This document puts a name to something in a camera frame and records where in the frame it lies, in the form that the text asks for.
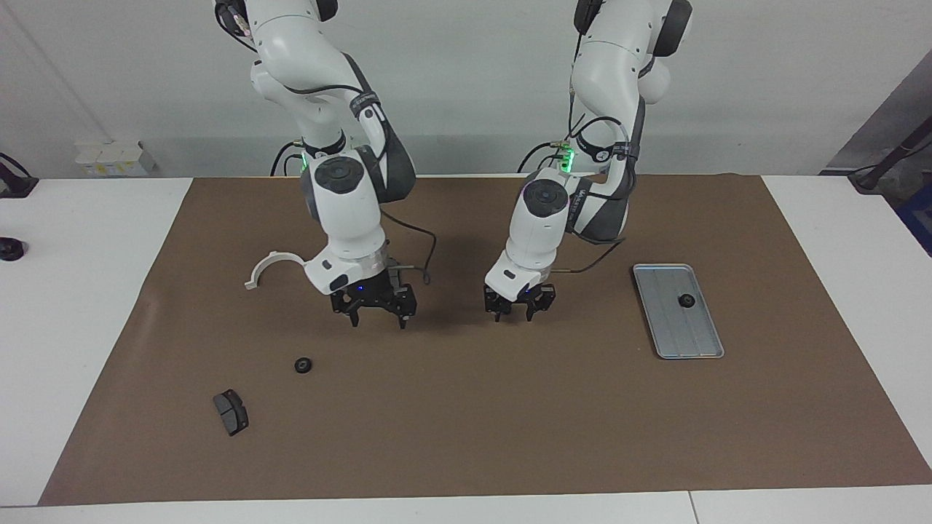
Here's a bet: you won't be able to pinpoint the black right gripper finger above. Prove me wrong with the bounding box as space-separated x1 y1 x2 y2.
333 291 363 327
390 285 417 330

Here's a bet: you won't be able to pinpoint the silver metal tray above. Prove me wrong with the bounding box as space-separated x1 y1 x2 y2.
632 263 725 360

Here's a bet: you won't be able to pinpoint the brown table mat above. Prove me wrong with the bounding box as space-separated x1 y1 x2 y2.
38 173 932 507

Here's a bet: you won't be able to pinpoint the short dark brake pad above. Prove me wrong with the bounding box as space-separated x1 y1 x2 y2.
213 389 250 437

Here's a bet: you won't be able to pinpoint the black table clamp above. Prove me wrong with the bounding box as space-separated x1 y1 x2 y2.
0 153 39 199

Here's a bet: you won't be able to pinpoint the blue crate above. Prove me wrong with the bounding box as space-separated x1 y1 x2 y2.
896 182 932 255

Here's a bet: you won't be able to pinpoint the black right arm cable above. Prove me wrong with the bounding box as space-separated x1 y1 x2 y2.
218 0 438 286

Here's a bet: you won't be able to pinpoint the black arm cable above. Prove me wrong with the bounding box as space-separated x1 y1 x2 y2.
550 84 636 276
218 0 438 286

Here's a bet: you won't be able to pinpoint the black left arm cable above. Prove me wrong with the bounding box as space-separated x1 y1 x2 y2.
550 84 636 276

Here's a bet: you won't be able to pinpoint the white half-ring clamp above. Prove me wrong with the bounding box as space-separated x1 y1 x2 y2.
244 250 310 291

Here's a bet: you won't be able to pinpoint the black base cables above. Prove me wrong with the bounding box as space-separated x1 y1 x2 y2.
518 138 576 174
271 140 305 177

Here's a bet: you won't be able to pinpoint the white wall socket box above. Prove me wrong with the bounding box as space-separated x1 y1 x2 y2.
75 140 156 177

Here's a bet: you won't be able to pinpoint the black stand bracket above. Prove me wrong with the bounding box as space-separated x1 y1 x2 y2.
848 120 932 191

